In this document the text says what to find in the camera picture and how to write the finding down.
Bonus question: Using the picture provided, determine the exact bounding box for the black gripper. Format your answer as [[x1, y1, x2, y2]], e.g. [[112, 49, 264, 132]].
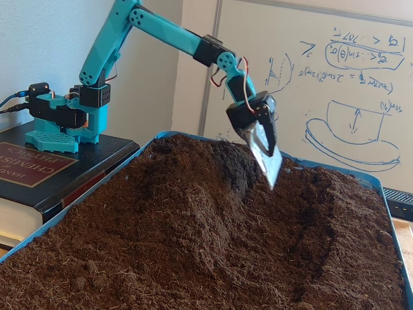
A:
[[225, 91, 284, 191]]

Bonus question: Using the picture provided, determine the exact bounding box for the brown soil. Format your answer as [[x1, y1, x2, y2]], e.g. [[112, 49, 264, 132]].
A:
[[0, 134, 409, 310]]

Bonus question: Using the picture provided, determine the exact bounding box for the whiteboard with blue sketches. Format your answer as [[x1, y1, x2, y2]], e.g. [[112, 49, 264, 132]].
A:
[[198, 0, 413, 191]]

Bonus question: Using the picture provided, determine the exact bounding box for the blue plastic tray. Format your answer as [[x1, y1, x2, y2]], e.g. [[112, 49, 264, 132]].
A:
[[0, 130, 413, 310]]

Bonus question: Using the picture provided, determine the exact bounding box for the black vented device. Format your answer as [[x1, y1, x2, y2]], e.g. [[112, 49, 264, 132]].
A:
[[382, 188, 413, 223]]

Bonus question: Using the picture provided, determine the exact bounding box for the black chemistry physics handbook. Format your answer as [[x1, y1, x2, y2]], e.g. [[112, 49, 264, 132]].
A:
[[0, 124, 141, 251]]

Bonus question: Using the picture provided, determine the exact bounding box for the black cable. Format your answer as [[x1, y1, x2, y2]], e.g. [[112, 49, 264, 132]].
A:
[[0, 103, 32, 114]]

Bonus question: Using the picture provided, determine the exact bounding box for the blue cable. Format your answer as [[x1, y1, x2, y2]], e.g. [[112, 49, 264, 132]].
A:
[[0, 91, 30, 109]]

